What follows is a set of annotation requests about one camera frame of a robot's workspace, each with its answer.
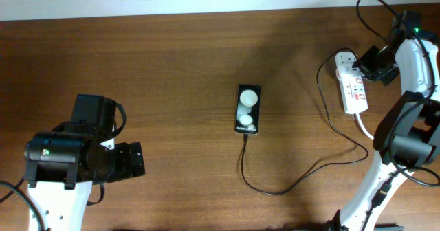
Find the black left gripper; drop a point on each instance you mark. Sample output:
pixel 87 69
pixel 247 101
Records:
pixel 128 166

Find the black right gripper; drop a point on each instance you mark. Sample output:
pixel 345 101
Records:
pixel 363 65

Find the white power strip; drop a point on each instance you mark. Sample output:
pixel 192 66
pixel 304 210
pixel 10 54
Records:
pixel 353 96

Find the black smartphone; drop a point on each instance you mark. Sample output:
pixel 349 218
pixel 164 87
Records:
pixel 248 104

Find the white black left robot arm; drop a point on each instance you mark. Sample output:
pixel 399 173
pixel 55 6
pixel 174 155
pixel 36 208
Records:
pixel 63 165

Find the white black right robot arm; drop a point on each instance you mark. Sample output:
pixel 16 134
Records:
pixel 407 139

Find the white charger plug adapter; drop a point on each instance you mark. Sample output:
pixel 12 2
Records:
pixel 344 66

